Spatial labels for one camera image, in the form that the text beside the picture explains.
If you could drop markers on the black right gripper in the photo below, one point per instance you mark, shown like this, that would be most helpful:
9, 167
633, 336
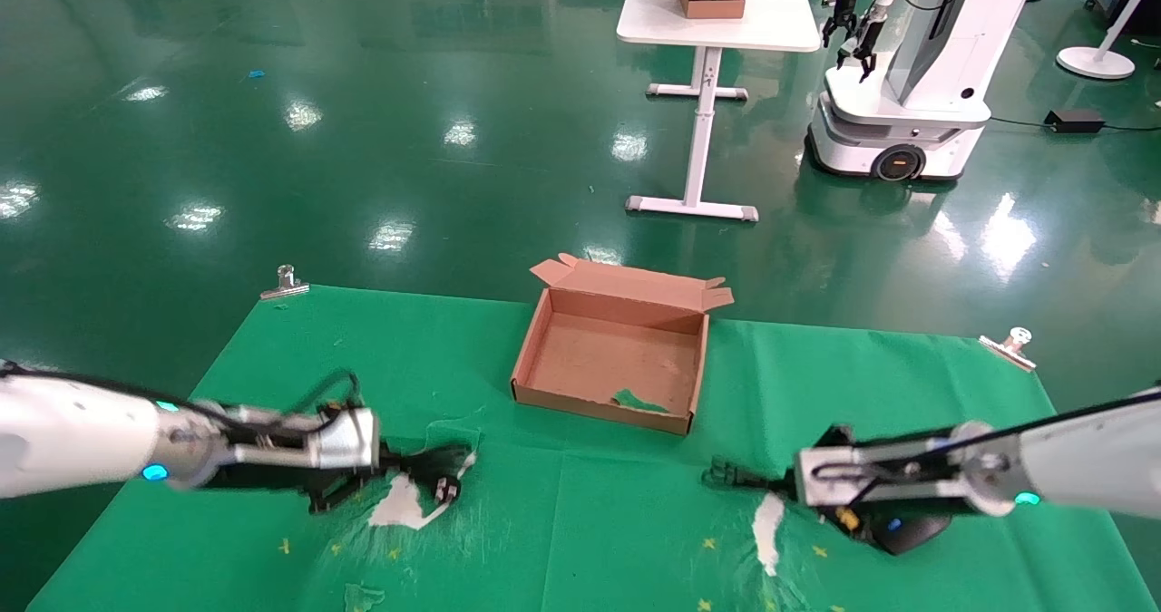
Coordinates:
907, 508

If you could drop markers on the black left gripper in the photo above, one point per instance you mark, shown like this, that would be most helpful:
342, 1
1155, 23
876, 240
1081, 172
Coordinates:
272, 480

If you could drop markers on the black computer mouse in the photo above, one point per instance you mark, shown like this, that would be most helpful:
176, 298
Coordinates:
912, 535

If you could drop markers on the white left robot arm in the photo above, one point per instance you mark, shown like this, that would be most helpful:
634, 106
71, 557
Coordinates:
73, 431

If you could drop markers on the open brown cardboard box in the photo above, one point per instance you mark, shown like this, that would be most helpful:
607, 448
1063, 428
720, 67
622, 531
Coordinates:
617, 358

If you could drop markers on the green cloth scrap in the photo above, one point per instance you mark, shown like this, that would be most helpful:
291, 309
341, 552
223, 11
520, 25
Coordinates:
639, 401

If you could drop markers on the green table cloth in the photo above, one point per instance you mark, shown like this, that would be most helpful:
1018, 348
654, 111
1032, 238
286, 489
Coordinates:
590, 521

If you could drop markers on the silver binder clip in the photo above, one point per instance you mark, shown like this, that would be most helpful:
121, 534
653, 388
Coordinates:
1011, 344
286, 286

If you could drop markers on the white wheeled background robot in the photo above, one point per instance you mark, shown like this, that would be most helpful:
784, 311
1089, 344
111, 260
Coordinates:
916, 95

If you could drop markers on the background robot black gripper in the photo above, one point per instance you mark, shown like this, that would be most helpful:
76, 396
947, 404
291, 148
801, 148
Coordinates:
839, 27
863, 50

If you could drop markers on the white height adjustable table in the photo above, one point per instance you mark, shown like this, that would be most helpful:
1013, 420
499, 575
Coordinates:
717, 4

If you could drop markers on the black power adapter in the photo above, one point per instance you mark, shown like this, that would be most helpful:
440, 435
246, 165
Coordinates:
1075, 121

